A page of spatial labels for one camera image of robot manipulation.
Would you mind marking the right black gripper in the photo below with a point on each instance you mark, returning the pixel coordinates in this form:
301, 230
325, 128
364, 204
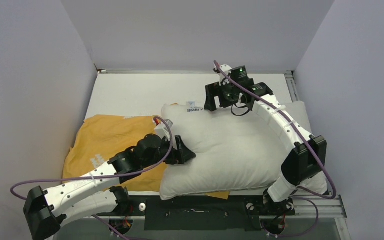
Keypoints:
215, 89

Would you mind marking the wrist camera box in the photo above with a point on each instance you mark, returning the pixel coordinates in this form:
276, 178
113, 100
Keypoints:
222, 70
161, 130

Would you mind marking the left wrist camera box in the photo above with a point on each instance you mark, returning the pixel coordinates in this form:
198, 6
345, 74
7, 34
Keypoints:
161, 130

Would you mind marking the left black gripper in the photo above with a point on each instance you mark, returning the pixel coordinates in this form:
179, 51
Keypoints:
180, 156

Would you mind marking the yellow and blue pillowcase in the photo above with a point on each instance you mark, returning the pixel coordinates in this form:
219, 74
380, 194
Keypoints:
102, 136

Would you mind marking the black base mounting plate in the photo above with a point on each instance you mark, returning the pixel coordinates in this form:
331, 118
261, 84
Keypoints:
204, 222

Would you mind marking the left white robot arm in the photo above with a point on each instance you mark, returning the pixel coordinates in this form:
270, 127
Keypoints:
48, 210

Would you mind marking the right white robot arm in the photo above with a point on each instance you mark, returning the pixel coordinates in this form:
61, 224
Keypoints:
302, 168

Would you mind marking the white pillow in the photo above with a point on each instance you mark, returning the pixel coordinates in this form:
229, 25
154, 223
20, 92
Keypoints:
232, 153

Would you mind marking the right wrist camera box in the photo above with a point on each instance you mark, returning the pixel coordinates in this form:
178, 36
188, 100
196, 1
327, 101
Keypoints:
222, 70

